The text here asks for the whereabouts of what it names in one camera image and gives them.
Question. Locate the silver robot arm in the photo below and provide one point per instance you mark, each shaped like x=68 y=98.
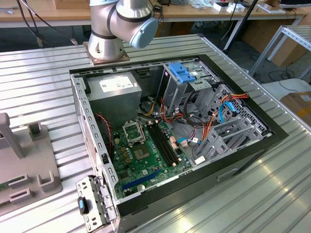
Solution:
x=104 y=48

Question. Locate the silver disk bay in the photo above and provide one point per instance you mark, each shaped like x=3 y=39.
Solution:
x=218 y=150

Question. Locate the black RAM slot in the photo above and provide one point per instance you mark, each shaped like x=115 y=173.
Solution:
x=159 y=145
x=165 y=143
x=162 y=144
x=168 y=142

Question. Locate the silver drive cage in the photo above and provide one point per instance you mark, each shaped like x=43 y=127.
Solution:
x=175 y=94

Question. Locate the CPU socket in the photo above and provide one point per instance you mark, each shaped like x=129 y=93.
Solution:
x=141 y=153

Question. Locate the silver power supply unit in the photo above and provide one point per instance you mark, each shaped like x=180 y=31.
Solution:
x=114 y=106

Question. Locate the black plastic case latch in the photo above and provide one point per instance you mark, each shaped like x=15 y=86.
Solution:
x=143 y=73

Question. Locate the green motherboard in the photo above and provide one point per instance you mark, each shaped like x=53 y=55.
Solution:
x=136 y=170

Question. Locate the white paper tag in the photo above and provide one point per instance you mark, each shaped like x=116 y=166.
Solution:
x=199 y=161

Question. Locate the blue expansion slot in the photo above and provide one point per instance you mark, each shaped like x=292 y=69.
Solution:
x=141 y=180

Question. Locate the round silver coin battery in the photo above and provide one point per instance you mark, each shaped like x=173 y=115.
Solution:
x=141 y=187

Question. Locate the black open PC case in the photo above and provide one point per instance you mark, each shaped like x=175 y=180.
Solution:
x=182 y=185

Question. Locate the black blue latch clip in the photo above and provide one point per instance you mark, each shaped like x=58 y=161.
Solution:
x=82 y=206

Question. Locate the white side table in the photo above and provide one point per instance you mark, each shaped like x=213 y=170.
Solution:
x=272 y=88

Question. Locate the small white box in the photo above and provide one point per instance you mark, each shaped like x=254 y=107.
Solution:
x=219 y=6
x=236 y=8

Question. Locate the grey parts rack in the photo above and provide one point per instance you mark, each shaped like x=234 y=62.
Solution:
x=29 y=155

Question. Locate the large plain cardboard box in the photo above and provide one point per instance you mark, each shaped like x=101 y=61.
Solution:
x=262 y=36

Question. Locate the small cardboard box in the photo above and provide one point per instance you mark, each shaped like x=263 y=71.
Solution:
x=73 y=4

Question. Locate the black tripod pole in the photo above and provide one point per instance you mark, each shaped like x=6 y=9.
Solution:
x=249 y=9

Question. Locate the labelled cardboard box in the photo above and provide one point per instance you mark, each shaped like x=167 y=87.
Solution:
x=298 y=106

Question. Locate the blue plastic drive bracket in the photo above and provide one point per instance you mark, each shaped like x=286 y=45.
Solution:
x=182 y=72

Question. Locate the square brown base plate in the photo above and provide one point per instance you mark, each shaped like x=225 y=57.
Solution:
x=121 y=59

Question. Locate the silver slot retention bracket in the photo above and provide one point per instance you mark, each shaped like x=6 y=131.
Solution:
x=97 y=194

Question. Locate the wooden desk white frame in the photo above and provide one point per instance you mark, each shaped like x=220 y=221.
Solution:
x=60 y=14

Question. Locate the aluminium frame shelf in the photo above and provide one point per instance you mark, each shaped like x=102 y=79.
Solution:
x=296 y=36

